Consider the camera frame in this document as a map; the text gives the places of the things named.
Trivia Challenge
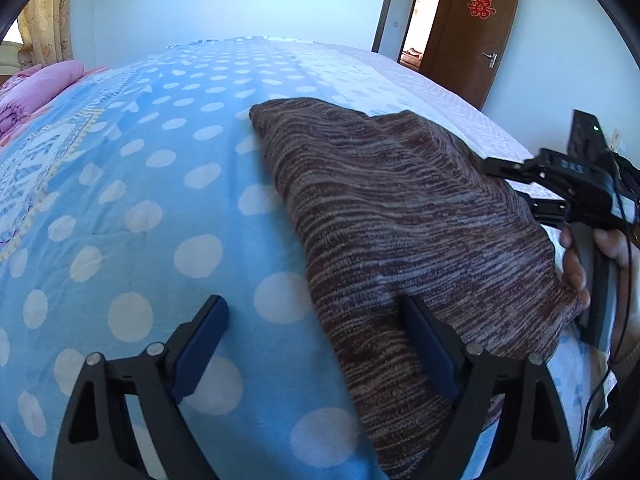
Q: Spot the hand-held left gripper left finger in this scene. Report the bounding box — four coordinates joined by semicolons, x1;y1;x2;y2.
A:
51;294;231;480

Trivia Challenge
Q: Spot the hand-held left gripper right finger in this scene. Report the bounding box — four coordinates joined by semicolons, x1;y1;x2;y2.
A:
400;294;578;480

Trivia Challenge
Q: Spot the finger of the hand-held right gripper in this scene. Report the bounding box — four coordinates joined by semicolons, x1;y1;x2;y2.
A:
480;156;566;194
520;192;572;222

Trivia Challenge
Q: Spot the brown knitted sweater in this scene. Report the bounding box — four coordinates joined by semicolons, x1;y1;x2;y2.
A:
249;96;591;480

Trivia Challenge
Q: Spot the person's right hand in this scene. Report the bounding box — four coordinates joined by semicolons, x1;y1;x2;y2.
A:
559;227;640;356

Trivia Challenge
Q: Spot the white textured mattress cover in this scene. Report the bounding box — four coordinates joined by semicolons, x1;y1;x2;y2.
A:
320;42;536;161

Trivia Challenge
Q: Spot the brown wooden door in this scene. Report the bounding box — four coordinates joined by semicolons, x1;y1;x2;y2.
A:
419;0;523;112

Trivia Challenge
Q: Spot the blue polka dot bedsheet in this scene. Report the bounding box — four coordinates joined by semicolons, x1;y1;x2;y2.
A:
0;35;616;480

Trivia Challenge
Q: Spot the folded pink quilt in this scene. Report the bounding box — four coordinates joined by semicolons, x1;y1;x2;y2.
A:
0;60;86;146

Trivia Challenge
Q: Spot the wooden bed headboard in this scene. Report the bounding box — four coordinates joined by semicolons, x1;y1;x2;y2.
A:
0;40;22;78

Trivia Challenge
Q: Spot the yellow patterned curtain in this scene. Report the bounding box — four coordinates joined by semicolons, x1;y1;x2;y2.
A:
17;0;75;68

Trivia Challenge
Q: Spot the brown door frame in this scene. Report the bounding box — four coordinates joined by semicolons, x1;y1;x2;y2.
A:
371;0;463;61

